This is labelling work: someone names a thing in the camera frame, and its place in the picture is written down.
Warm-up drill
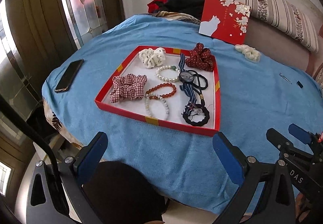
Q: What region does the black wavy hair ring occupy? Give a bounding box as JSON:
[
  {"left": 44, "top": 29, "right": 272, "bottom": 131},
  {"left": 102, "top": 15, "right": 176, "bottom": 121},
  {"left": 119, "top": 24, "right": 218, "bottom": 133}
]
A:
[{"left": 182, "top": 103, "right": 211, "bottom": 127}]

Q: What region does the red plaid scrunchie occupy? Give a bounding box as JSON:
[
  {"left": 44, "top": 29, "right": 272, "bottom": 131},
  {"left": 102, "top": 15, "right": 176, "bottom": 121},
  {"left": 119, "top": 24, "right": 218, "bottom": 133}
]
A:
[{"left": 110, "top": 73, "right": 147, "bottom": 103}]

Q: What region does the black hair tie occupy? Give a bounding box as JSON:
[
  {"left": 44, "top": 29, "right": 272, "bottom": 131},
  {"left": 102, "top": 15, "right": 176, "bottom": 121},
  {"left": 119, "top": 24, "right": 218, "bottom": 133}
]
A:
[{"left": 188, "top": 69, "right": 209, "bottom": 100}]

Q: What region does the pale jade bead bracelet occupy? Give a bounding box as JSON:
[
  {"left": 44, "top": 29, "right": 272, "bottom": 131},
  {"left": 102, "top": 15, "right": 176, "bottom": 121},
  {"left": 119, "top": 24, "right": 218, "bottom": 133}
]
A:
[{"left": 144, "top": 93, "right": 170, "bottom": 121}]

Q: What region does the red bead bracelet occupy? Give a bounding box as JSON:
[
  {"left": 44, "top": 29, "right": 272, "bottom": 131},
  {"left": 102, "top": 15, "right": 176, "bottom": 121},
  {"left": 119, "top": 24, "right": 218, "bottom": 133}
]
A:
[{"left": 146, "top": 82, "right": 178, "bottom": 100}]

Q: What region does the dark red dotted scrunchie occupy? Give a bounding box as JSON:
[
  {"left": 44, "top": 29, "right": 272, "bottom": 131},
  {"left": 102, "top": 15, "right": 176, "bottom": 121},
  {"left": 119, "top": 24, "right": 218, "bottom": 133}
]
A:
[{"left": 185, "top": 43, "right": 214, "bottom": 72}]

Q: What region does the white pearl bracelet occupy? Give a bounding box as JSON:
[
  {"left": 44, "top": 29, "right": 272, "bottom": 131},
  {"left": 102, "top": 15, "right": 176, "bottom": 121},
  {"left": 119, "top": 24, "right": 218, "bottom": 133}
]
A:
[{"left": 155, "top": 65, "right": 181, "bottom": 83}]

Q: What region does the blue towel cloth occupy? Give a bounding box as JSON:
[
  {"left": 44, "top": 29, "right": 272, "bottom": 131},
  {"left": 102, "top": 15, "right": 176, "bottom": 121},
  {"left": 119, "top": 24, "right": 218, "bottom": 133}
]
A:
[{"left": 42, "top": 14, "right": 322, "bottom": 214}]

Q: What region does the black hair clip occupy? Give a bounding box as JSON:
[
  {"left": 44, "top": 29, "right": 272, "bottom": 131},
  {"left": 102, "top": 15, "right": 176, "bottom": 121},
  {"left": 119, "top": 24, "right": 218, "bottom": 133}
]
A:
[{"left": 279, "top": 73, "right": 292, "bottom": 85}]

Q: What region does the black smartphone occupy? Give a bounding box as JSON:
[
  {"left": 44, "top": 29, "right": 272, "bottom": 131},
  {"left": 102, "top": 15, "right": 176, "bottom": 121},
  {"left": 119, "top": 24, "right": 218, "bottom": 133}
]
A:
[{"left": 55, "top": 59, "right": 84, "bottom": 93}]

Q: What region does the cream white scrunchie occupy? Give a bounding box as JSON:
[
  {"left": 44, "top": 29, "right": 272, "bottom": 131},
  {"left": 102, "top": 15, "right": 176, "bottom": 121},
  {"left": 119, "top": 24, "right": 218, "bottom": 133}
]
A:
[{"left": 235, "top": 44, "right": 261, "bottom": 63}]

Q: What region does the red shallow box tray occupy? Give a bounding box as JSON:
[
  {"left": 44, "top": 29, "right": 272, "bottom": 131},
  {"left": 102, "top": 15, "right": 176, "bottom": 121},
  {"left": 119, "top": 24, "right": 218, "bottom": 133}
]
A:
[{"left": 95, "top": 45, "right": 221, "bottom": 137}]

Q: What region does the striped pillow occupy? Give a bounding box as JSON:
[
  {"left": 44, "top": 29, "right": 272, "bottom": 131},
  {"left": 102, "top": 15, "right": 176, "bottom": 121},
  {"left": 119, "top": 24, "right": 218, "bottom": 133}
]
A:
[{"left": 234, "top": 0, "right": 319, "bottom": 53}]

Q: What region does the red box lid with cat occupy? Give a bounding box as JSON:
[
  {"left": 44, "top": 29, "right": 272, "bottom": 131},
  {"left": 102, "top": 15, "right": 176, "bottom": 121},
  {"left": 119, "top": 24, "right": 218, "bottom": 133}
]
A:
[{"left": 199, "top": 0, "right": 251, "bottom": 45}]

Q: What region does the pile of dark clothes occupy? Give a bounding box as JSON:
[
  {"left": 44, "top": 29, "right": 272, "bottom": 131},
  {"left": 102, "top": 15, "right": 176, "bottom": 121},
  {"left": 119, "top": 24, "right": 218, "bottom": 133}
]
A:
[{"left": 147, "top": 0, "right": 205, "bottom": 20}]

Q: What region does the black cable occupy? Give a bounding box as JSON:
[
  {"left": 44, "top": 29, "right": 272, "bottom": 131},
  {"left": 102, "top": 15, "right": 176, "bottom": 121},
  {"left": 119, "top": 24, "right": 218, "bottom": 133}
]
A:
[{"left": 0, "top": 95, "right": 64, "bottom": 184}]

